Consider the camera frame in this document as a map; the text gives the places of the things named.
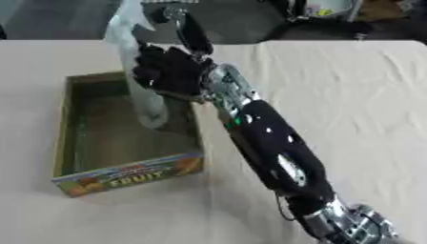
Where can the clear plastic bottle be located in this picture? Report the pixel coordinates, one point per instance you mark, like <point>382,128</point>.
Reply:
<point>133,47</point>

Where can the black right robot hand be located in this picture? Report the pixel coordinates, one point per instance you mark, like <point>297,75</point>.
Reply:
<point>169,71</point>

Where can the open cardboard box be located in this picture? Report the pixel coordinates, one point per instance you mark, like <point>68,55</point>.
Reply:
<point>125,133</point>

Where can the dark bag with equipment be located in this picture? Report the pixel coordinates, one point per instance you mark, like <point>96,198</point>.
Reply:
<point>333,16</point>

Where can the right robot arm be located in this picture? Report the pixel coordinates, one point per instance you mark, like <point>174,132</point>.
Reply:
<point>272,143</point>

